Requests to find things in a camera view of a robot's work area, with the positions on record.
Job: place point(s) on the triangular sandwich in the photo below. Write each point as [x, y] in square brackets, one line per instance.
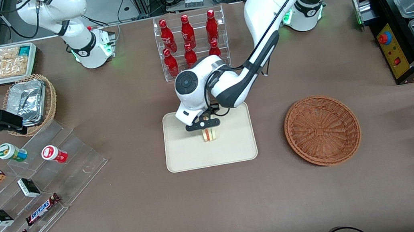
[211, 134]

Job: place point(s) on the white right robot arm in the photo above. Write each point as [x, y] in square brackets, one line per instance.
[79, 41]

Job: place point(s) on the cream rectangular tray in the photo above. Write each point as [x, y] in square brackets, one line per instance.
[212, 151]

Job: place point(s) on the light wicker basket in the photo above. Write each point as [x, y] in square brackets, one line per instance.
[52, 101]

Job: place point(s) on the round brown wicker basket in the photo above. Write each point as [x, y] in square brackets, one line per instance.
[322, 130]

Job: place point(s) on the stack of foil trays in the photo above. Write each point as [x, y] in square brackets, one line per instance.
[28, 101]

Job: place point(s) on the green lid white cup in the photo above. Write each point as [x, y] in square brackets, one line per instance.
[11, 152]

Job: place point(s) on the red lid white cup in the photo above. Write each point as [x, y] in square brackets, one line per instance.
[53, 153]

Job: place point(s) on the clear rice cracker bag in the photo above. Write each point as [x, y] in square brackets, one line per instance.
[8, 68]

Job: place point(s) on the red cola bottle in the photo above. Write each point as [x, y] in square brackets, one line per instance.
[212, 26]
[171, 65]
[190, 55]
[167, 36]
[188, 31]
[214, 49]

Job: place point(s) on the white plastic snack bin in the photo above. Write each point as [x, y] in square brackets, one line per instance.
[33, 59]

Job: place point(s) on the clear acrylic bottle rack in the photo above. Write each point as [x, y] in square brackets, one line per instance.
[163, 49]

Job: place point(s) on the clear acrylic stepped shelf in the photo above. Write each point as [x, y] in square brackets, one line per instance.
[75, 158]

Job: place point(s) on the white power strip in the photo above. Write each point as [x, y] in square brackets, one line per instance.
[193, 1]

